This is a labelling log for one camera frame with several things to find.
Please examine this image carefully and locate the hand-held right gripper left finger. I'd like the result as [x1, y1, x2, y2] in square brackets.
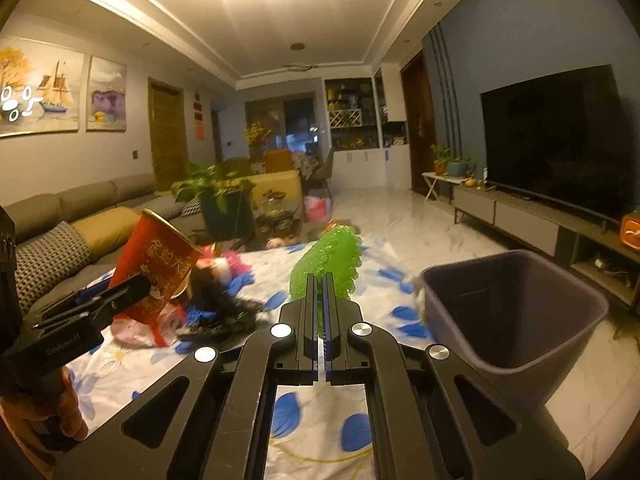
[52, 271, 321, 480]

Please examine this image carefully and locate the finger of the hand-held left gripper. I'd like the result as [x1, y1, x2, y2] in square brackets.
[22, 274, 152, 333]

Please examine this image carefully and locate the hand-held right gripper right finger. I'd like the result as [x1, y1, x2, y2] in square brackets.
[321, 271, 586, 480]

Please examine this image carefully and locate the green bubble wrap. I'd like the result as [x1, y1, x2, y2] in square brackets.
[289, 226, 363, 336]

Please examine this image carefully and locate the red paper cup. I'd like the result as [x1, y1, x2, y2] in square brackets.
[107, 208, 203, 326]

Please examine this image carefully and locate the grey plastic bin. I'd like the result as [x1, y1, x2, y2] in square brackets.
[420, 249, 611, 411]

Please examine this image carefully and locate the person's left hand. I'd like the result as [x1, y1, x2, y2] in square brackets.
[0, 366, 90, 456]

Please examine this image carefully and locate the yellow cushion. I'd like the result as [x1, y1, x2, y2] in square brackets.
[72, 207, 143, 266]

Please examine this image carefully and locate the large black white patterned cushion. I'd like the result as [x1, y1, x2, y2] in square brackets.
[15, 220, 91, 313]

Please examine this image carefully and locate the pink white shopping bag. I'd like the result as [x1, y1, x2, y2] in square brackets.
[302, 194, 333, 222]

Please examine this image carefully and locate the grey sofa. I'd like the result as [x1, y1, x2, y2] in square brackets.
[0, 172, 236, 321]

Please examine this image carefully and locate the glass jar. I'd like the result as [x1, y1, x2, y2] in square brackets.
[261, 192, 296, 222]

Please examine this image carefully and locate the blue floral blanket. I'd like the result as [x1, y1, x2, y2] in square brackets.
[62, 237, 441, 480]

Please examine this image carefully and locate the large potted green plant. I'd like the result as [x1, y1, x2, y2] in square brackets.
[170, 162, 258, 241]

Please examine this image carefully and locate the yellow seat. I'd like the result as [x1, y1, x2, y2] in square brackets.
[247, 170, 302, 206]

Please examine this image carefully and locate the grey dining chair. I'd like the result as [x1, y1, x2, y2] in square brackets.
[310, 145, 337, 183]

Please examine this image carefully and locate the white display cabinet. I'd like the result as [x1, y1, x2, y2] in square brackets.
[322, 62, 413, 191]

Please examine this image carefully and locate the orange chair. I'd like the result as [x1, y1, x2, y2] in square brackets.
[264, 149, 293, 173]

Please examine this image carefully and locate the white side table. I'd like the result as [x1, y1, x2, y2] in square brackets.
[421, 170, 471, 201]

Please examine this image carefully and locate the light wooden door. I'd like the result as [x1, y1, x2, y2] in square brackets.
[147, 77, 190, 191]

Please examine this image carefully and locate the plant in orange pot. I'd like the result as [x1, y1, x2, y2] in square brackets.
[431, 142, 451, 177]

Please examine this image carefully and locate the yellow flower bouquet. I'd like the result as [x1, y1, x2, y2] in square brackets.
[243, 121, 273, 161]

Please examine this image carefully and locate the plant in blue pot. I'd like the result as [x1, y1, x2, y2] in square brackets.
[446, 154, 476, 178]

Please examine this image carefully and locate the dark wooden door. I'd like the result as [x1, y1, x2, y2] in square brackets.
[400, 50, 438, 191]

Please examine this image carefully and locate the small purple landscape painting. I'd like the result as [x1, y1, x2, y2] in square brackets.
[86, 55, 128, 132]

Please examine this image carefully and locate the grey television cabinet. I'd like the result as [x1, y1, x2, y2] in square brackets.
[452, 185, 640, 311]

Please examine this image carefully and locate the sailboat painting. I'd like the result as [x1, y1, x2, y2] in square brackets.
[0, 35, 86, 138]

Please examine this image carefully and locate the black television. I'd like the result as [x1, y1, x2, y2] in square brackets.
[480, 64, 636, 221]

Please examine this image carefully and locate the red wall decoration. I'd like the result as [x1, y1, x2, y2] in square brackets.
[192, 89, 206, 141]

